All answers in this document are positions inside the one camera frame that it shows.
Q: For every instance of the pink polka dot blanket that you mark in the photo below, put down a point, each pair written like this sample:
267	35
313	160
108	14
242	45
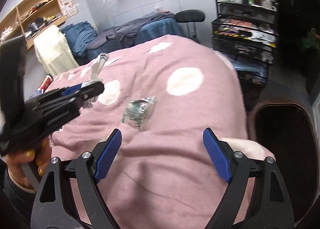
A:
163	176

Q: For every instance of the clear plastic wrapper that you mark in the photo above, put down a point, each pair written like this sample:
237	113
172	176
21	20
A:
137	111

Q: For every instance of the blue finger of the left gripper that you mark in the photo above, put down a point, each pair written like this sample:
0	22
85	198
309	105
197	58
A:
89	92
72	89

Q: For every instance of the white paper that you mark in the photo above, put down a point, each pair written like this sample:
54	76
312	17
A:
96	68

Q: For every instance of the wooden cubby shelf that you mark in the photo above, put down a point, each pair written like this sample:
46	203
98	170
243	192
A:
30	18

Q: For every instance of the wall poster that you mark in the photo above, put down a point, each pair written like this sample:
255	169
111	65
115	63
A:
68	8

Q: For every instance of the person's left hand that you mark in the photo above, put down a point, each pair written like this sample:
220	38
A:
16	160

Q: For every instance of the blue crumpled sheets pile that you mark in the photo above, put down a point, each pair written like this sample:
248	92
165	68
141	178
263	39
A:
79	36

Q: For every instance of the red chip can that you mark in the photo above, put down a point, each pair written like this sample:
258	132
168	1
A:
46	83

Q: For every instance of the blue massage bed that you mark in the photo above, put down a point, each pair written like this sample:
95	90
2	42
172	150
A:
148	27

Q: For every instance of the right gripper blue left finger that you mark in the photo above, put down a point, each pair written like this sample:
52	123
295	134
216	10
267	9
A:
104	154

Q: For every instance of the grey blanket on bed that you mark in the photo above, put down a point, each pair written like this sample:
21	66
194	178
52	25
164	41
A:
127	31

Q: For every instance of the cream towel on chair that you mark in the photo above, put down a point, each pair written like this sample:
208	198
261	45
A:
53	52

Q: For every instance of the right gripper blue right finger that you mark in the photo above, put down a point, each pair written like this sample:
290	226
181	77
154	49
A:
217	154

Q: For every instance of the black mesh trolley cart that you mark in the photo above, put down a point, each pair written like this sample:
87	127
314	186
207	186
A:
247	34

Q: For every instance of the potted plant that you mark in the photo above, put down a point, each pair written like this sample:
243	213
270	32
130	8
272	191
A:
311	40

